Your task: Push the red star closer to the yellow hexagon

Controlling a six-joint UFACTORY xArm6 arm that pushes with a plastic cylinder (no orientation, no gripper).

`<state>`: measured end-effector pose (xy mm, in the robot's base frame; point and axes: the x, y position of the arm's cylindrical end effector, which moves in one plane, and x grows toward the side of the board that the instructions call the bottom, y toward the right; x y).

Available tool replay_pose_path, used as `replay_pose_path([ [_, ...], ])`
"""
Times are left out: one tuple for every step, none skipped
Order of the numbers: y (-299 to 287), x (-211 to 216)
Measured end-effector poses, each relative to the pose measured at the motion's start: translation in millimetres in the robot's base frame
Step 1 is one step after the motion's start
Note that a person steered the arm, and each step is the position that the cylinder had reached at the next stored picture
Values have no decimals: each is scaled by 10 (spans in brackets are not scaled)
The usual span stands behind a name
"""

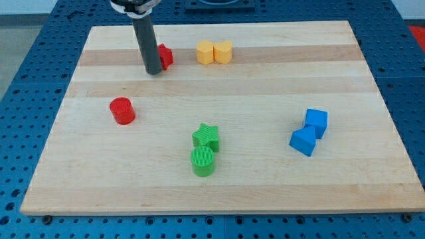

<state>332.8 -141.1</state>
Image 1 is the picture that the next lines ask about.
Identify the blue cube block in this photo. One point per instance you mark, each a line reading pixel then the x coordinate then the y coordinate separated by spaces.
pixel 317 119

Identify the green cylinder block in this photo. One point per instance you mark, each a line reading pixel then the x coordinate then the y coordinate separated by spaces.
pixel 202 161

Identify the dark blue base plate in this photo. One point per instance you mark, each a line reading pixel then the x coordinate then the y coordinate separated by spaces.
pixel 192 6

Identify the green star block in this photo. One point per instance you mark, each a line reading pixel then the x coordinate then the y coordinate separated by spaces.
pixel 207 136

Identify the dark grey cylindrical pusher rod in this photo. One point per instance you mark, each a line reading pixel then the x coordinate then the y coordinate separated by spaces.
pixel 148 47

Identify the blue triangle block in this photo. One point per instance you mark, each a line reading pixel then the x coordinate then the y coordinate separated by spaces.
pixel 303 140

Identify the red star block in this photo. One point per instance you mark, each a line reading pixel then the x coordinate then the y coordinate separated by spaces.
pixel 166 56

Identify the yellow hexagon block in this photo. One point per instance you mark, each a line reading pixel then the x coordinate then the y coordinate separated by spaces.
pixel 205 52

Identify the black white robot end mount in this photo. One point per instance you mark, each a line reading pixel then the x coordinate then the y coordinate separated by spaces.
pixel 135 9

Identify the yellow heart block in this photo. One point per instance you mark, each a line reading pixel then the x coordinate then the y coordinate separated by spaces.
pixel 223 52

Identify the red cylinder block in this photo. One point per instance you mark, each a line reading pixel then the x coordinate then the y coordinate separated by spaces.
pixel 122 110

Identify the light wooden board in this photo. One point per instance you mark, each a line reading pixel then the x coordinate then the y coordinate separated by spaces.
pixel 92 165

